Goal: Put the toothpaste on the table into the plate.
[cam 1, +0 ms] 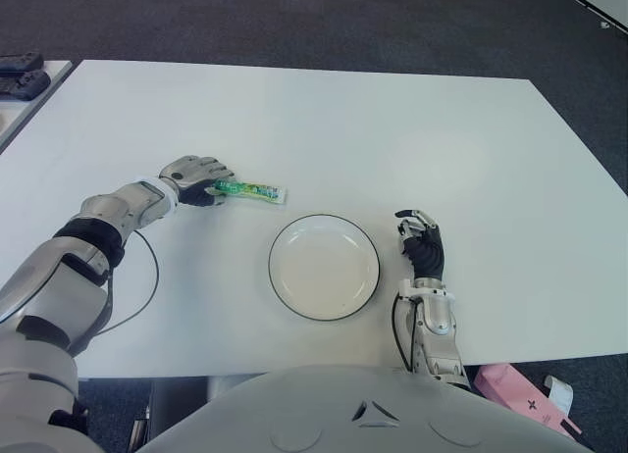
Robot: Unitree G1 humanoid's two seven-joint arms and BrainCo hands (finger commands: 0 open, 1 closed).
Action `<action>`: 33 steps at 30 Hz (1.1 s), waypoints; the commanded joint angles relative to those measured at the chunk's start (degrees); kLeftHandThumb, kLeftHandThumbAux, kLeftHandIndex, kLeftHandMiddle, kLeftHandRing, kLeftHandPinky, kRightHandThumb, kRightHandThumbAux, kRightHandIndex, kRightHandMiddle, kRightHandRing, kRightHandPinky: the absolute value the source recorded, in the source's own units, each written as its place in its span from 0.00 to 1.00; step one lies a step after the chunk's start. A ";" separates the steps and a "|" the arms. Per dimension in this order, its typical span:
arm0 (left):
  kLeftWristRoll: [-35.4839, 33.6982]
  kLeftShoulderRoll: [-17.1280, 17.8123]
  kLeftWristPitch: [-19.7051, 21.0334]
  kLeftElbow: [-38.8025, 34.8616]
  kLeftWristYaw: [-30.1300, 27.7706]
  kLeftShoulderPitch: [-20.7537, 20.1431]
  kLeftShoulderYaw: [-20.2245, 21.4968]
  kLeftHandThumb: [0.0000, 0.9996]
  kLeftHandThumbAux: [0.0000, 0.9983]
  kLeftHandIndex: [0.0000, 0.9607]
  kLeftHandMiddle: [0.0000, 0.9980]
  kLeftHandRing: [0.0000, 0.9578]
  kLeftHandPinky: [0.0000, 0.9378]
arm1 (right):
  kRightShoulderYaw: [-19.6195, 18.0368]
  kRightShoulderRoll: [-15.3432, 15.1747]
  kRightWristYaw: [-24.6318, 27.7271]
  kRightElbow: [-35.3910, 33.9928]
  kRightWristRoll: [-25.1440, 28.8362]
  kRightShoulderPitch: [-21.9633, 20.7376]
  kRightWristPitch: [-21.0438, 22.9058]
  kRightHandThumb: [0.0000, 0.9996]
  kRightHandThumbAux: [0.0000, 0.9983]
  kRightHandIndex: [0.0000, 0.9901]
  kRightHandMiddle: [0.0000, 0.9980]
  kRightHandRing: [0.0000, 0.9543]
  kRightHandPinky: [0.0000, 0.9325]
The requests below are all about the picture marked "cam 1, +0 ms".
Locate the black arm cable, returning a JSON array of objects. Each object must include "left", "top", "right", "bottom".
[
  {"left": 391, "top": 295, "right": 416, "bottom": 371},
  {"left": 92, "top": 229, "right": 160, "bottom": 339}
]

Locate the black game controller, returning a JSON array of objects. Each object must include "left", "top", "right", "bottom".
[
  {"left": 0, "top": 52, "right": 44, "bottom": 72},
  {"left": 0, "top": 70, "right": 52, "bottom": 101}
]

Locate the white paper tag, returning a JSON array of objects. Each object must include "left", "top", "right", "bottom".
[{"left": 543, "top": 373, "right": 574, "bottom": 415}]

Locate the green toothpaste tube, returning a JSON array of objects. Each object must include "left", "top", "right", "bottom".
[{"left": 205, "top": 177, "right": 288, "bottom": 205}]

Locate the grey robot torso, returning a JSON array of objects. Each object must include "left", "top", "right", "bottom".
[{"left": 141, "top": 365, "right": 598, "bottom": 453}]

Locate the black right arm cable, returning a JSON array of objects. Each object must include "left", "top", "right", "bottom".
[{"left": 391, "top": 295, "right": 416, "bottom": 371}]

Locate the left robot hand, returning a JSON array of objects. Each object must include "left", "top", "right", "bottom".
[{"left": 159, "top": 154, "right": 235, "bottom": 208}]

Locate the white plate with black rim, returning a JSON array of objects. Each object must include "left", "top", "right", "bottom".
[{"left": 267, "top": 214, "right": 382, "bottom": 323}]

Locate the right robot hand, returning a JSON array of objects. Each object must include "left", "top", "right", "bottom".
[{"left": 394, "top": 208, "right": 445, "bottom": 280}]

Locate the white side table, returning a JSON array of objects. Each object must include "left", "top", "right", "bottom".
[{"left": 0, "top": 59, "right": 74, "bottom": 153}]

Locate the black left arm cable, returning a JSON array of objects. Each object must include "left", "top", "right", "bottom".
[{"left": 92, "top": 229, "right": 160, "bottom": 339}]

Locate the pink cardboard box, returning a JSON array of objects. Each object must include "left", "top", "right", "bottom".
[{"left": 473, "top": 363, "right": 583, "bottom": 442}]

